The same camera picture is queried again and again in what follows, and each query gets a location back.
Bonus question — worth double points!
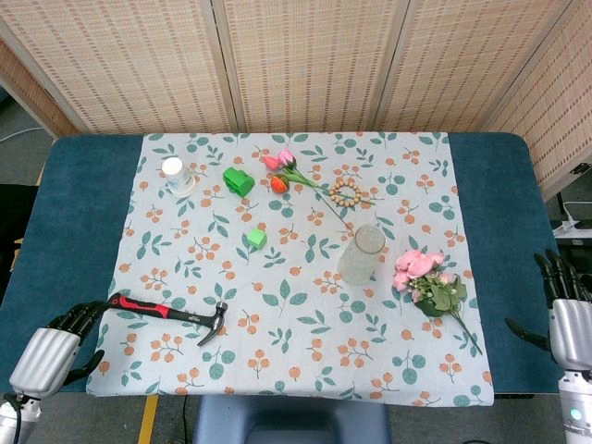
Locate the pink orange tulip stems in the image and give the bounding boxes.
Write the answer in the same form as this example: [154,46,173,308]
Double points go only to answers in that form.
[261,148,355,230]

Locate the red black claw hammer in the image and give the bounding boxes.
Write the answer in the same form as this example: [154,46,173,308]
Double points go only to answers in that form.
[106,291,229,348]

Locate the large green toy block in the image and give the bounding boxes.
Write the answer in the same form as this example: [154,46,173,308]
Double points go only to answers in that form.
[222,166,256,199]

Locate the white paper cup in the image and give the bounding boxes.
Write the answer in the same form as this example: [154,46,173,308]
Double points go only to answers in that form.
[161,156,198,199]

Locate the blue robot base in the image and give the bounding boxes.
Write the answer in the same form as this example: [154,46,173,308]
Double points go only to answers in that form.
[191,395,392,444]

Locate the transparent glass vase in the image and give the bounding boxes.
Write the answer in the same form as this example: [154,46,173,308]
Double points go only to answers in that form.
[337,224,388,286]

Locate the floral printed tablecloth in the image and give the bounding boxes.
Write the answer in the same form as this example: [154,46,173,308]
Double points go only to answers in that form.
[85,131,495,409]

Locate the white power strip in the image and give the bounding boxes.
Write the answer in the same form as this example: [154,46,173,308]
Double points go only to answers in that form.
[550,219,592,240]

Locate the bamboo folding screen panel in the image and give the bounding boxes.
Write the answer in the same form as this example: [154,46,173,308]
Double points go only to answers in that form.
[222,0,409,133]
[485,0,592,201]
[0,39,78,139]
[0,0,232,135]
[376,0,573,133]

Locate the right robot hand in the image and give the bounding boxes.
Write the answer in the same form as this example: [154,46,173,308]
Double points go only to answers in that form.
[504,249,592,371]

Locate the wooden bead bracelet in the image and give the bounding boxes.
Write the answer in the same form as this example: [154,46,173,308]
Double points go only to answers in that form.
[328,179,364,207]

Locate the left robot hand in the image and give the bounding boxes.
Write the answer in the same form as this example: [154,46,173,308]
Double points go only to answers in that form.
[8,299,110,400]

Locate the white cable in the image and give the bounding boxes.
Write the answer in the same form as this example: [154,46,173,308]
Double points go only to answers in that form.
[556,192,592,226]

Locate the pink rose bouquet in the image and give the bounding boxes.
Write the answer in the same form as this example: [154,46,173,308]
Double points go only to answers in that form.
[393,250,484,356]

